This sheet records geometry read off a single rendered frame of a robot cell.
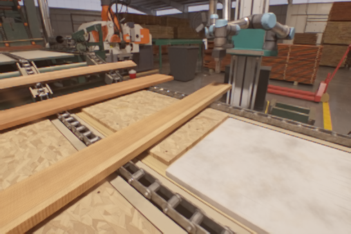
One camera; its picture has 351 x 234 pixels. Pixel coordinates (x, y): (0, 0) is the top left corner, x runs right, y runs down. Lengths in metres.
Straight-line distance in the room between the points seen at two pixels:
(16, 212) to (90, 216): 0.15
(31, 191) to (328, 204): 0.71
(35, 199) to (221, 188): 0.44
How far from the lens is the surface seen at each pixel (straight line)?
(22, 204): 0.51
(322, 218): 0.54
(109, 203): 0.49
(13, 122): 0.99
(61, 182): 0.52
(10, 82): 1.61
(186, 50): 4.62
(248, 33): 2.12
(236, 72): 2.24
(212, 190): 0.49
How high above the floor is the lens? 1.20
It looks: 21 degrees down
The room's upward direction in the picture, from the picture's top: straight up
